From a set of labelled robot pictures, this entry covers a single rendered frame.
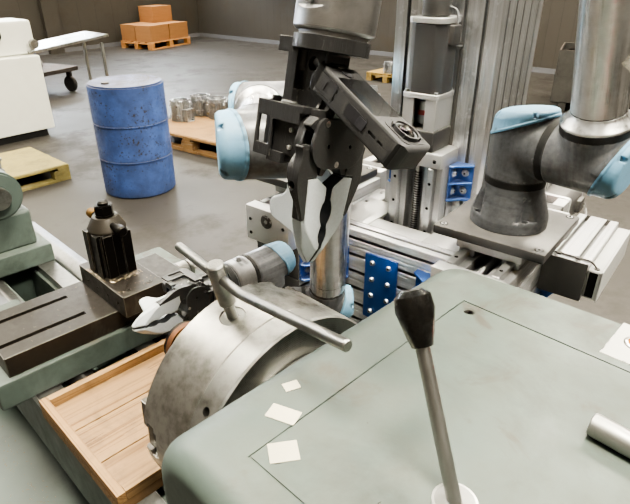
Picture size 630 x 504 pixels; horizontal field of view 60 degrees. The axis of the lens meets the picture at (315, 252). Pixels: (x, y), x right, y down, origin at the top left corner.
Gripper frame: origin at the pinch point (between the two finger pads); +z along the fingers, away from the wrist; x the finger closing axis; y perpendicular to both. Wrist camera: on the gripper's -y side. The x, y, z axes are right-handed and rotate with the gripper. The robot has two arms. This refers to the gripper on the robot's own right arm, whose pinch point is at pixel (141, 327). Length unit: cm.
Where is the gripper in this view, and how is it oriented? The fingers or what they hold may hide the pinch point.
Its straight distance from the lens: 99.0
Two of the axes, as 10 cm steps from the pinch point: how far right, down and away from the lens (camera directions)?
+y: -7.1, -3.2, 6.3
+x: 0.0, -8.9, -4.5
